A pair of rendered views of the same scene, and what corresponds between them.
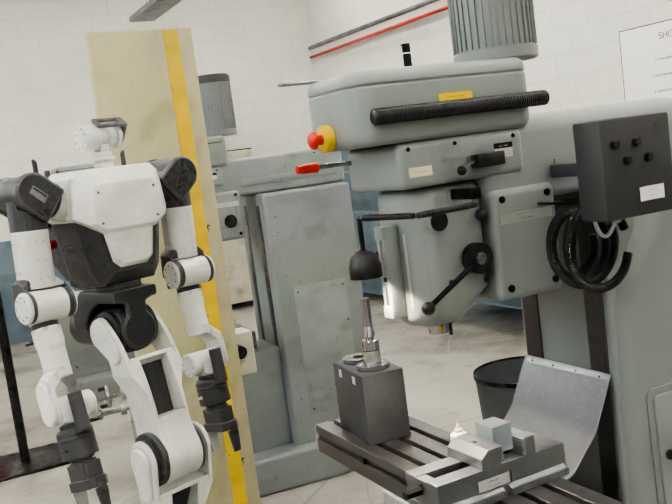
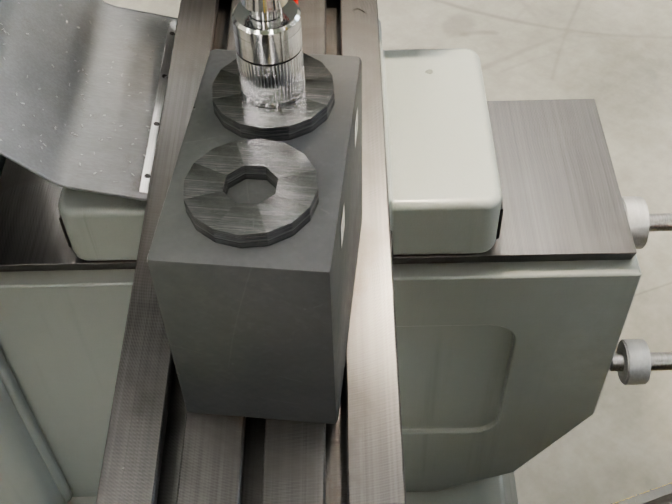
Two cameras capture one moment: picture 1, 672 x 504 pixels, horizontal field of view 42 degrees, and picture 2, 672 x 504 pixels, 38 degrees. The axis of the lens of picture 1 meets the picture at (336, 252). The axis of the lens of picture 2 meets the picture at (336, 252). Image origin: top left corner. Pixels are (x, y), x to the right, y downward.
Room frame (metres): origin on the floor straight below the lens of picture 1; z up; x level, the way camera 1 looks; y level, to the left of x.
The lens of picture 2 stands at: (2.74, 0.23, 1.61)
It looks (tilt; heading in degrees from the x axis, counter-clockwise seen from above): 49 degrees down; 207
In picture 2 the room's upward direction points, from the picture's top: 2 degrees counter-clockwise
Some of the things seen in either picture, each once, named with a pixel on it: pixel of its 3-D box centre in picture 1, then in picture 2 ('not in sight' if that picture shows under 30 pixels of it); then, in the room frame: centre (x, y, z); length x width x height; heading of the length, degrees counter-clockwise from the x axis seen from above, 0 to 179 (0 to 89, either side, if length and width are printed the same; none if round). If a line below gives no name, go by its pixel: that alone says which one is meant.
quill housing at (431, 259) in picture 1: (431, 252); not in sight; (2.01, -0.22, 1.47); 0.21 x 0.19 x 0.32; 26
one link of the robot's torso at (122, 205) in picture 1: (100, 219); not in sight; (2.33, 0.61, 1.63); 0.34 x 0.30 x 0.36; 135
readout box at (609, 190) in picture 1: (626, 166); not in sight; (1.84, -0.63, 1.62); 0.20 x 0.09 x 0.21; 116
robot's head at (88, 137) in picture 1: (98, 141); not in sight; (2.28, 0.57, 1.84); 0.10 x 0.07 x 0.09; 135
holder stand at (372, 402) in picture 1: (370, 395); (273, 229); (2.32, -0.04, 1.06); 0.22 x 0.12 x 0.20; 20
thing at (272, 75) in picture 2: (371, 352); (269, 55); (2.28, -0.06, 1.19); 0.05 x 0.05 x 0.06
